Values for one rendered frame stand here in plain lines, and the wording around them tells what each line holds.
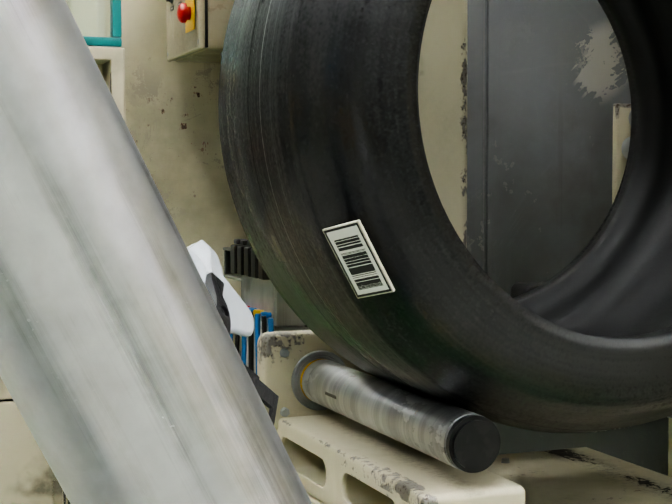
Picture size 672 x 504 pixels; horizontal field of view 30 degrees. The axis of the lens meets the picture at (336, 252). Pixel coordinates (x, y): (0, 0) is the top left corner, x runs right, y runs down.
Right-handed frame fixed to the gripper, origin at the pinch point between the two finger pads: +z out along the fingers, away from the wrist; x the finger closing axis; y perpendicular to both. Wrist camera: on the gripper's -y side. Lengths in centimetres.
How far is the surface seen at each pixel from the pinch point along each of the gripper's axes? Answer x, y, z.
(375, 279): 5.3, 13.3, 5.6
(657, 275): 11, 51, 33
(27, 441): -63, 34, 26
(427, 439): 1.3, 26.7, 0.9
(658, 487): 6, 59, 13
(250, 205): -7.3, 11.2, 18.1
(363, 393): -8.2, 29.9, 11.1
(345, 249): 4.1, 11.0, 7.3
